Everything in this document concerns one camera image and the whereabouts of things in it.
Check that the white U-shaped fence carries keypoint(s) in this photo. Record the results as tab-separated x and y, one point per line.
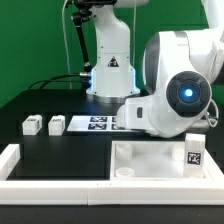
110	191

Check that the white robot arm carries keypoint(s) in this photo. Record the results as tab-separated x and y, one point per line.
178	69

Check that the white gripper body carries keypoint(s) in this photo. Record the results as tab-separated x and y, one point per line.
133	115

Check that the white square tabletop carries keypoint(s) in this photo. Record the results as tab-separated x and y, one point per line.
156	161

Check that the white marker sheet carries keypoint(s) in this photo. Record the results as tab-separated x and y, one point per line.
94	124

